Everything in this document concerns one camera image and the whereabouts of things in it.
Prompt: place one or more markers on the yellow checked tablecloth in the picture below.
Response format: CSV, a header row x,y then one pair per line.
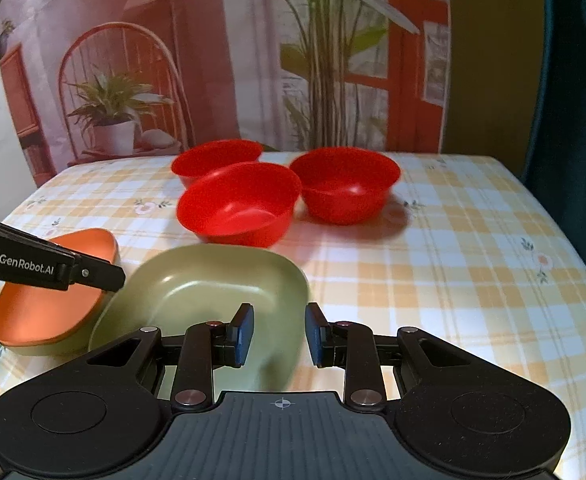
x,y
448,270

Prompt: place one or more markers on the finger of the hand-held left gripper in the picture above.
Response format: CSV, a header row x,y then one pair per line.
x,y
100,275

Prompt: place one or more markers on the dark teal curtain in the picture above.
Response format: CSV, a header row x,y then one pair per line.
x,y
583,110

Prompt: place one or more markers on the printed wall backdrop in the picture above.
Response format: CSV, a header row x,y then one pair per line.
x,y
253,60

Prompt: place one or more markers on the red bowl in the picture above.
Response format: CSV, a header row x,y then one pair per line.
x,y
238,210
213,157
345,185

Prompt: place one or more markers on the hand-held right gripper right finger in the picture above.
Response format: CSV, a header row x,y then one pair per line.
x,y
316,336

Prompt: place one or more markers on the orange plate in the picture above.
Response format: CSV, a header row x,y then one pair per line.
x,y
38,310

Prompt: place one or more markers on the green plate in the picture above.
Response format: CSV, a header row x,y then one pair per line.
x,y
198,280

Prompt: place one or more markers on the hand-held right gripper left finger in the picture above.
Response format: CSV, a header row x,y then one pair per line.
x,y
246,334

